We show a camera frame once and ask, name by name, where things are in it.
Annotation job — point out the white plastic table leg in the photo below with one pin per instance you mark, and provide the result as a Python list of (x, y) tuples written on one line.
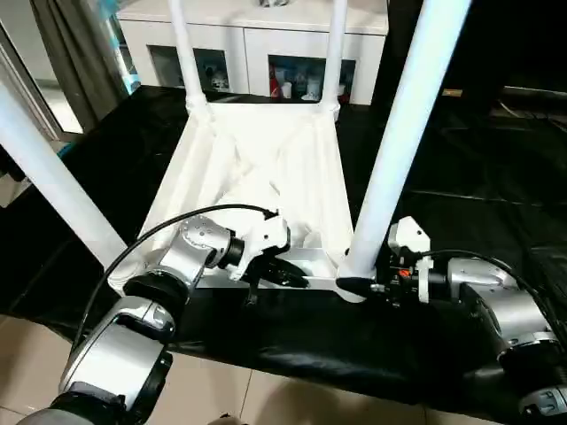
[(186, 53), (398, 133), (334, 53), (53, 168)]

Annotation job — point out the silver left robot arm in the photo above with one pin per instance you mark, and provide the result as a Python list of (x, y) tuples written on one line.
[(190, 248)]

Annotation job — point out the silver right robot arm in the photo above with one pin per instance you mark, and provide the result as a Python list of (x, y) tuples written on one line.
[(509, 305)]

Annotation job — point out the black mat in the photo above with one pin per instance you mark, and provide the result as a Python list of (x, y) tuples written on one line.
[(465, 177)]

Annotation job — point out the white jar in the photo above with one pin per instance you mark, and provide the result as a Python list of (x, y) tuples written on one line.
[(343, 90), (312, 88)]

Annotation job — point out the white cup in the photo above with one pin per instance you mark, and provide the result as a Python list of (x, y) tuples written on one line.
[(288, 88)]

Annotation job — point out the red bottle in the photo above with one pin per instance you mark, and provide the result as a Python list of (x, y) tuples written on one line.
[(275, 84)]

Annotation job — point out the dark low furniture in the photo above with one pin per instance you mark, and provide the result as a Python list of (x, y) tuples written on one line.
[(531, 106)]

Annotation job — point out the white display cabinet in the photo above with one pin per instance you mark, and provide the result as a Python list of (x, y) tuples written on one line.
[(252, 48)]

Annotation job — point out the light blue rack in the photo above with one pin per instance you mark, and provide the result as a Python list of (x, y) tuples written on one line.
[(133, 82)]

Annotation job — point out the teal floor mat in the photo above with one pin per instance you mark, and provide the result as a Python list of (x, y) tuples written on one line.
[(64, 150)]

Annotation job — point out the black cabinet with gold label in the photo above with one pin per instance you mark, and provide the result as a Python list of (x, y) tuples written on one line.
[(478, 53)]

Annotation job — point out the dark grey figurine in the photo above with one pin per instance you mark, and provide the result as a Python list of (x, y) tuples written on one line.
[(275, 2)]

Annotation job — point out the grey curtain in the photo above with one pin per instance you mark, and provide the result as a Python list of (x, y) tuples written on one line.
[(88, 66)]

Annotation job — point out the black floor stand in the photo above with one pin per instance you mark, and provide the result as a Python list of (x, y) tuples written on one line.
[(13, 166)]

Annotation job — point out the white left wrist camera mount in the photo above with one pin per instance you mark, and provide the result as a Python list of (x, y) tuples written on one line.
[(266, 234)]

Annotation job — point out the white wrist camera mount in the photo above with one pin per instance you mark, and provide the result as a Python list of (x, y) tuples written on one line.
[(407, 232), (266, 234)]

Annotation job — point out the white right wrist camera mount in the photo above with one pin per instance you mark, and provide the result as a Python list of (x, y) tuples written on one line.
[(407, 232)]

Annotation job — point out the grey door frame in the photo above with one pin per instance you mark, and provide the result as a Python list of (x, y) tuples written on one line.
[(35, 97)]

